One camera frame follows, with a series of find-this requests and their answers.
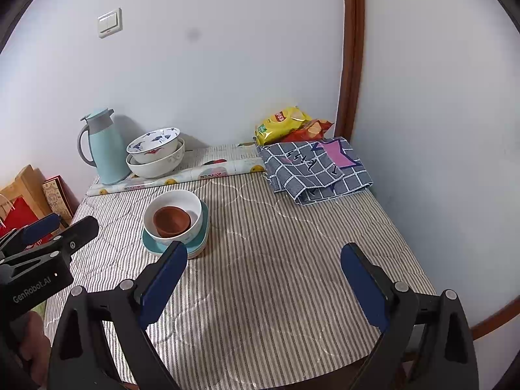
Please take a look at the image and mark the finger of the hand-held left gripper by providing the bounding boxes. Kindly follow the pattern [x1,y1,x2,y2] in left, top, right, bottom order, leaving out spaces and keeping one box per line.
[0,216,100,277]
[0,213,61,256]

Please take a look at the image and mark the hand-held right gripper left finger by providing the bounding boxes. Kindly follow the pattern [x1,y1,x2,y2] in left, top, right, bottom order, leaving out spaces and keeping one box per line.
[48,240,188,390]

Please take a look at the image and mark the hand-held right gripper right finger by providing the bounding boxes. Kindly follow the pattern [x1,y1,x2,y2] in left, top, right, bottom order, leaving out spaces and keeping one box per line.
[340,242,480,390]

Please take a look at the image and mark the small brown bowl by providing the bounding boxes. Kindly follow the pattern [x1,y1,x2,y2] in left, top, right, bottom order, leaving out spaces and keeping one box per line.
[153,206,191,238]

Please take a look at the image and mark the teal plate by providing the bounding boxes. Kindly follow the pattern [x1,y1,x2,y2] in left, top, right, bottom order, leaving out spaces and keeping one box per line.
[142,202,210,259]

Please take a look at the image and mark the plain white bowl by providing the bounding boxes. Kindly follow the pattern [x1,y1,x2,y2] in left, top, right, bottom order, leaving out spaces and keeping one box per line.
[143,189,203,247]

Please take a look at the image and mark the person's left hand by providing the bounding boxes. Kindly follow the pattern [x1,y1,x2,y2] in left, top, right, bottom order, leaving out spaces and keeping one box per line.
[19,313,52,385]

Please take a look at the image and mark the red paper bag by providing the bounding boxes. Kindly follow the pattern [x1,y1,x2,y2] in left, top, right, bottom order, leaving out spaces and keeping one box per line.
[0,196,37,236]

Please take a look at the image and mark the patterned gift box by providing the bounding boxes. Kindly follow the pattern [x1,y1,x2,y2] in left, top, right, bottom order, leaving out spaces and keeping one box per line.
[42,175,76,226]

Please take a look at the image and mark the cardboard box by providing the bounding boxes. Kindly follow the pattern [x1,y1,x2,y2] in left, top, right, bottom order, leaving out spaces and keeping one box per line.
[0,165,51,222]

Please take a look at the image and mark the light blue thermos jug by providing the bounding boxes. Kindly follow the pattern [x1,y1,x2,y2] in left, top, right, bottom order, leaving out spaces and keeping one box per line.
[78,108,131,185]

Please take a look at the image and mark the striped quilted mat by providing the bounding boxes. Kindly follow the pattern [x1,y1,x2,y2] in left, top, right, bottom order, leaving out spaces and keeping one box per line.
[43,171,439,390]

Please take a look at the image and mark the large embossed white bowl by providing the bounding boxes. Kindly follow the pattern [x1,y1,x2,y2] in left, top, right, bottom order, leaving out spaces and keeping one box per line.
[126,138,186,179]

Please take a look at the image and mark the blue patterned white bowl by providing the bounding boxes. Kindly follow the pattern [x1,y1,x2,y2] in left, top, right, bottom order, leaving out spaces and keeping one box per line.
[126,127,181,164]

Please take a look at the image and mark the grey checked cloth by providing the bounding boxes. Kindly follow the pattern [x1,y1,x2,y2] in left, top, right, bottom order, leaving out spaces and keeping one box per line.
[259,137,373,206]

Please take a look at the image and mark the fruit print tablecloth roll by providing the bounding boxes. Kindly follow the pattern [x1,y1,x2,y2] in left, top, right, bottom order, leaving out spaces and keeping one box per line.
[87,143,269,196]

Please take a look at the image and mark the red chips bag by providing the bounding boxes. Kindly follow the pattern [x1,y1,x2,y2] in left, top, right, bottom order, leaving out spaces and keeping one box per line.
[290,119,334,143]

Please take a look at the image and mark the yellow chips bag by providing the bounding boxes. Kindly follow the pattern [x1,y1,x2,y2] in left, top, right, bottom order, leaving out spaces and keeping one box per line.
[254,106,311,146]

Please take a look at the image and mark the white wall switch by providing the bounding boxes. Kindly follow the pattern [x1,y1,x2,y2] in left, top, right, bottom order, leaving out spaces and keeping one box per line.
[97,7,123,39]

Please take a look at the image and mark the brown wooden door frame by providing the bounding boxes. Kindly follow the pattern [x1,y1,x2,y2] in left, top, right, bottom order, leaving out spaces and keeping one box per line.
[336,0,365,141]

